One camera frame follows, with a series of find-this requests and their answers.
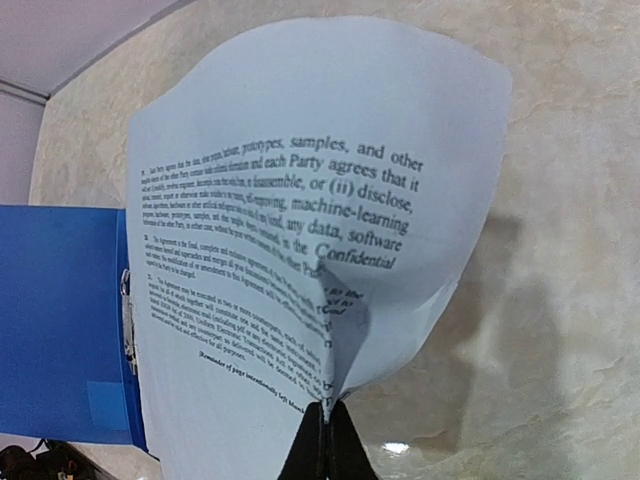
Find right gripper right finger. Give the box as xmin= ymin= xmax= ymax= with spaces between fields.
xmin=326 ymin=401 xmax=379 ymax=480

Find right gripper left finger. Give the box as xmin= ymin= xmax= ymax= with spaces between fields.
xmin=277 ymin=402 xmax=326 ymax=480

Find folder metal clip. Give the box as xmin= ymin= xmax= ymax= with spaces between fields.
xmin=120 ymin=268 xmax=138 ymax=376

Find blue file folder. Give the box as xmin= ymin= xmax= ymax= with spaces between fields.
xmin=1 ymin=205 xmax=146 ymax=448

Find white paper sheet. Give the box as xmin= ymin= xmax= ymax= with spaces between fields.
xmin=126 ymin=16 xmax=512 ymax=479

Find left aluminium corner post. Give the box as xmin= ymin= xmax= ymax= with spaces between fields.
xmin=0 ymin=77 xmax=50 ymax=106

